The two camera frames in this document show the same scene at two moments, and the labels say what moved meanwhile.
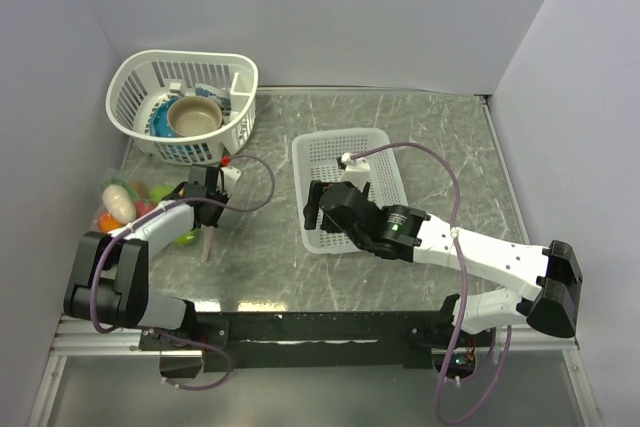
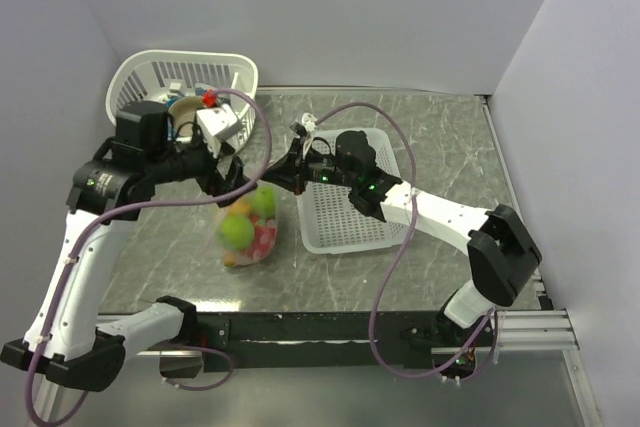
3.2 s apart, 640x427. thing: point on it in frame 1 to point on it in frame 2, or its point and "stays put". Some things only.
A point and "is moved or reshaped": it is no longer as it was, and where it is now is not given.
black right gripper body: (359, 240) to (321, 168)
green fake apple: (190, 238) to (237, 232)
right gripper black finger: (311, 210) to (287, 173)
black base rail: (315, 341) stays put
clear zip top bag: (122, 196) is moved or reshaped
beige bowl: (192, 116) stays put
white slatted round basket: (185, 107) stays put
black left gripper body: (216, 212) to (183, 161)
